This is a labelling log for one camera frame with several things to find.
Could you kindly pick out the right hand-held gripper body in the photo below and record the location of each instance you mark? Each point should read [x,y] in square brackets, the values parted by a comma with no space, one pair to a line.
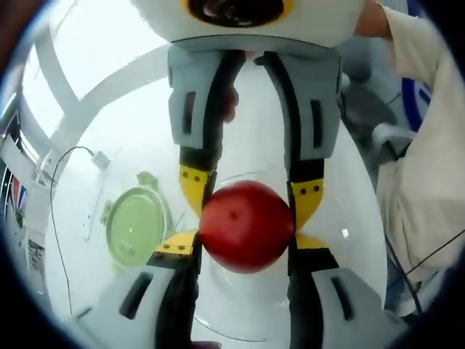
[319,22]

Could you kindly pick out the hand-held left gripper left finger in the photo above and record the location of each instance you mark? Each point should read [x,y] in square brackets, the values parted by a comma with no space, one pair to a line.
[145,316]

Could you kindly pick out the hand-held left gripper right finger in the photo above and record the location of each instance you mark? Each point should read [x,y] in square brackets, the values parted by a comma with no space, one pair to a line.
[327,312]

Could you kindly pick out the white power adapter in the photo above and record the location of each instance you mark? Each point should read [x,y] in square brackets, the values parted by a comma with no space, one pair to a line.
[101,160]

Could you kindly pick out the person's right hand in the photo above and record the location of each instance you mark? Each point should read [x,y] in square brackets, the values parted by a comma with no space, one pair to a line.
[231,103]

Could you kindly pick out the white chest device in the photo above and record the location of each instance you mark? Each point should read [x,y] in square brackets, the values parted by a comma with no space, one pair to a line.
[385,132]

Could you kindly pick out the person in beige clothes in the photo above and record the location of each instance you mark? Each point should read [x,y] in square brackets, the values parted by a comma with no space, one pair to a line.
[428,181]

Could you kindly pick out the clear glass container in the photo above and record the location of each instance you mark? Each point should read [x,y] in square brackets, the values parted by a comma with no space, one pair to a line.
[250,298]

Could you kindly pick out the green container lid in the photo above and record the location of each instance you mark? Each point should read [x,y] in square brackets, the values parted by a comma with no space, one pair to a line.
[134,225]

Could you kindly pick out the person's left hand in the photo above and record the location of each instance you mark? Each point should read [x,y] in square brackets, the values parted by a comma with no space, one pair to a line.
[205,341]

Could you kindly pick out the white tabletop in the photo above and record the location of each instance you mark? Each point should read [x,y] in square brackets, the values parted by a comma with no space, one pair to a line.
[138,120]

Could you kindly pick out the red apple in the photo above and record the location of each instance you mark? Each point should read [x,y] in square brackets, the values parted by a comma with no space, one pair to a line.
[247,227]

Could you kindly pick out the blue white sign board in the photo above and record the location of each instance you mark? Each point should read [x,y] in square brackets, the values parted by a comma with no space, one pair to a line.
[410,105]

